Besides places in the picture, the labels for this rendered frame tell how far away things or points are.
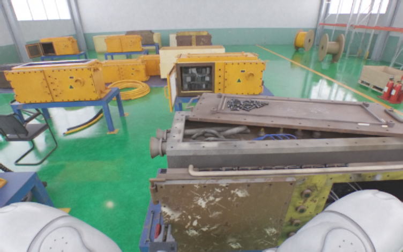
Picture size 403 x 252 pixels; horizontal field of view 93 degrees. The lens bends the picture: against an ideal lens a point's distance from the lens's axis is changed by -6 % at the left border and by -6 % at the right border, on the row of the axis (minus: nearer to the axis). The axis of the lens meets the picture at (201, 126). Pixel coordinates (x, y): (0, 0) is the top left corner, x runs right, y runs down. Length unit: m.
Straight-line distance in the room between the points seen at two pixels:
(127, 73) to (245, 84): 4.42
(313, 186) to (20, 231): 1.10
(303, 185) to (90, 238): 0.94
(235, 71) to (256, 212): 2.74
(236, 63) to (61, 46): 8.85
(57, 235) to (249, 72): 3.40
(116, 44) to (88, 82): 6.12
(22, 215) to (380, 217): 0.73
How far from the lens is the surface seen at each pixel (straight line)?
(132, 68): 7.02
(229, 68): 3.53
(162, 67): 6.82
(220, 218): 1.16
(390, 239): 0.56
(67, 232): 0.45
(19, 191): 2.40
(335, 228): 0.44
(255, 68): 3.63
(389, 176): 1.37
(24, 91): 4.63
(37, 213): 0.57
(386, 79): 7.56
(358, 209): 0.54
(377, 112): 1.68
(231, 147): 0.99
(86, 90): 4.02
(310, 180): 1.13
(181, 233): 1.26
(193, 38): 9.29
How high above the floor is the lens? 1.89
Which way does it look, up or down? 28 degrees down
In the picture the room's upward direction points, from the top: 1 degrees counter-clockwise
